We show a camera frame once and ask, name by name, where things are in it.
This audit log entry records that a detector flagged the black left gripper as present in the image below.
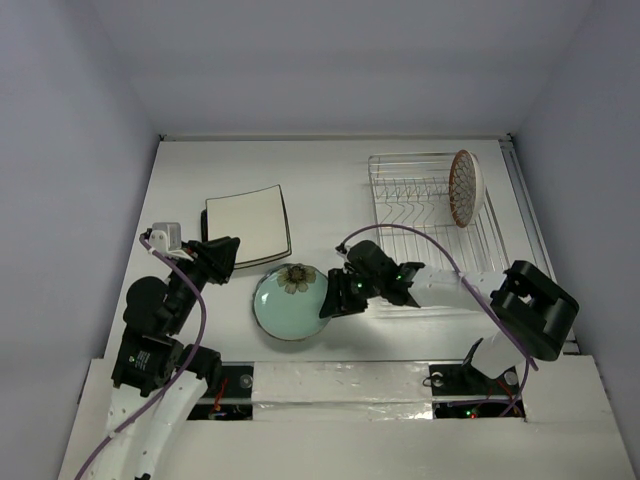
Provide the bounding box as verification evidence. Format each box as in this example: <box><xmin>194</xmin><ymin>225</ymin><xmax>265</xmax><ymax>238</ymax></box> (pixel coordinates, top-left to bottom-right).
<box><xmin>167</xmin><ymin>234</ymin><xmax>240</xmax><ymax>331</ymax></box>

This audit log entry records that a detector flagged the black floral square plate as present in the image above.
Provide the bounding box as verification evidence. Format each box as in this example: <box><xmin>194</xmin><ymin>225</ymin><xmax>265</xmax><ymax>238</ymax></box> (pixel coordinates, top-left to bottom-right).
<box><xmin>200</xmin><ymin>209</ymin><xmax>209</xmax><ymax>242</ymax></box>

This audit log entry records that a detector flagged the white square plate black rim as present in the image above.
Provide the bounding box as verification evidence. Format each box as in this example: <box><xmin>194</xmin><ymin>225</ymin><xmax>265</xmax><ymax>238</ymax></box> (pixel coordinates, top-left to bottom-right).
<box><xmin>232</xmin><ymin>184</ymin><xmax>292</xmax><ymax>267</ymax></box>

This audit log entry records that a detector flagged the light blue flower plate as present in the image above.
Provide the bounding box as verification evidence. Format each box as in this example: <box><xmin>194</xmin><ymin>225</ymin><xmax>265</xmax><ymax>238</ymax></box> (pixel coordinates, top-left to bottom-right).
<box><xmin>252</xmin><ymin>263</ymin><xmax>329</xmax><ymax>342</ymax></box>

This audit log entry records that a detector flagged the white petal pattern bowl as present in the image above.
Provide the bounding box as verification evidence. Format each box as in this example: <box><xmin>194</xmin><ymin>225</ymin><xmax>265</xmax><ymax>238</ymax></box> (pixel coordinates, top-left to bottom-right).
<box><xmin>448</xmin><ymin>150</ymin><xmax>486</xmax><ymax>228</ymax></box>

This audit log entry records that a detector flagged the teal scalloped plate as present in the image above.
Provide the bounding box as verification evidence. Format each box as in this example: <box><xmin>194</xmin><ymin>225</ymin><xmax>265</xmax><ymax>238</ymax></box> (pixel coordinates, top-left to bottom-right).
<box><xmin>253</xmin><ymin>293</ymin><xmax>328</xmax><ymax>343</ymax></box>

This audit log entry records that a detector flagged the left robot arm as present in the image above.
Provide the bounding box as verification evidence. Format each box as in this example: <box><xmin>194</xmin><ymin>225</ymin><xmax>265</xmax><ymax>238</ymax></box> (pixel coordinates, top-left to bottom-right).
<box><xmin>75</xmin><ymin>224</ymin><xmax>240</xmax><ymax>479</ymax></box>

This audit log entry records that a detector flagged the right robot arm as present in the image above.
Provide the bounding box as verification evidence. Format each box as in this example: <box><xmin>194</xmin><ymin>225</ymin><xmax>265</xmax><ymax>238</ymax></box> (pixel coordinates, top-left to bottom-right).
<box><xmin>319</xmin><ymin>241</ymin><xmax>579</xmax><ymax>392</ymax></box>

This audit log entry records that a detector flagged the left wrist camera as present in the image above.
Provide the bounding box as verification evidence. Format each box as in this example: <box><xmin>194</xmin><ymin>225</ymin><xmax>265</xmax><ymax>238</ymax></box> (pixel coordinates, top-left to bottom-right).
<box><xmin>142</xmin><ymin>222</ymin><xmax>182</xmax><ymax>255</ymax></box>

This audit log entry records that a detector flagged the wire dish rack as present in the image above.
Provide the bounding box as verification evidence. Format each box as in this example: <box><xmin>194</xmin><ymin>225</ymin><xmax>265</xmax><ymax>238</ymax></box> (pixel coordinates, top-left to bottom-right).
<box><xmin>368</xmin><ymin>152</ymin><xmax>511</xmax><ymax>272</ymax></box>

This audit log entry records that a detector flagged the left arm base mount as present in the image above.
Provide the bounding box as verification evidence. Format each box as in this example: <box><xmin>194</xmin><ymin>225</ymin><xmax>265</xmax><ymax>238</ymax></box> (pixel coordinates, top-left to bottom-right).
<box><xmin>187</xmin><ymin>362</ymin><xmax>254</xmax><ymax>421</ymax></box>

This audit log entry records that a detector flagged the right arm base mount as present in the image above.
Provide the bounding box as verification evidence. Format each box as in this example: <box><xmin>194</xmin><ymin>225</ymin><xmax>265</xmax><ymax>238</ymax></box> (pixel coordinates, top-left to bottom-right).
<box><xmin>422</xmin><ymin>363</ymin><xmax>526</xmax><ymax>420</ymax></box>

